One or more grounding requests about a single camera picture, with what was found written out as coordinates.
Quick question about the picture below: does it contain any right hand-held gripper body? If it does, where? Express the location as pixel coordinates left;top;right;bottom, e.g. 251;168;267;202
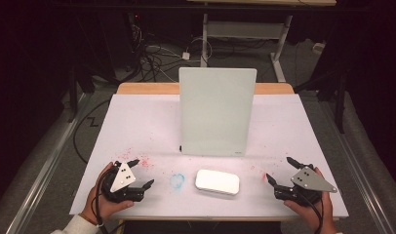
273;164;338;208

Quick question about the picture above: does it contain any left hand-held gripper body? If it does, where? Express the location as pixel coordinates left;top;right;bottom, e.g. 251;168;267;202
100;160;147;205

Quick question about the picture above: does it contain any white whiteboard eraser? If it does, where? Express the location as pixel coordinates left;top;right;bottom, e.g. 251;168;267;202
194;169;241;196

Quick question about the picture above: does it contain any person's left hand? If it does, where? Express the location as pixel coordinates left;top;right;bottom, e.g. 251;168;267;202
80;161;136;226

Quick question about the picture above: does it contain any person's right hand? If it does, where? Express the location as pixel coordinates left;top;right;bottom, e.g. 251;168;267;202
283;167;338;234

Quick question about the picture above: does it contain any black stand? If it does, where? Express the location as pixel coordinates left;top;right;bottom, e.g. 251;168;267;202
66;62;97;124
296;69;349;135

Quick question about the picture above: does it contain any pale green glass whiteboard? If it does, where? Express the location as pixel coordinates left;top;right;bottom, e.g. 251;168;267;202
178;66;257;157

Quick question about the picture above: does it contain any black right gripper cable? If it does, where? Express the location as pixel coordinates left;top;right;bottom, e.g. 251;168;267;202
297;189;325;234

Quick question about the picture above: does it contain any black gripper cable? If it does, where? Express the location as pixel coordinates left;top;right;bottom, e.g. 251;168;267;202
297;189;325;234
93;165;119;234

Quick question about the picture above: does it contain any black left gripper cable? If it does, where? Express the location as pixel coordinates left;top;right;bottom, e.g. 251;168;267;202
93;165;119;234

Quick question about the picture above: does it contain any aluminium rail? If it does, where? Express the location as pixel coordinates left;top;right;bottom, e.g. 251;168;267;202
321;97;396;234
5;93;92;234

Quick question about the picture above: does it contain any long black floor cable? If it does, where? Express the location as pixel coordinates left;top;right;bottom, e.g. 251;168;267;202
72;97;113;165

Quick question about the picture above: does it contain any tangle of floor cables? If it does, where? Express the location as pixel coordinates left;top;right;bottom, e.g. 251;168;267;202
130;23;204;83

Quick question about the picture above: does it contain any white metal frame desk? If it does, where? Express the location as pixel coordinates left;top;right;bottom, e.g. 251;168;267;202
185;0;337;83

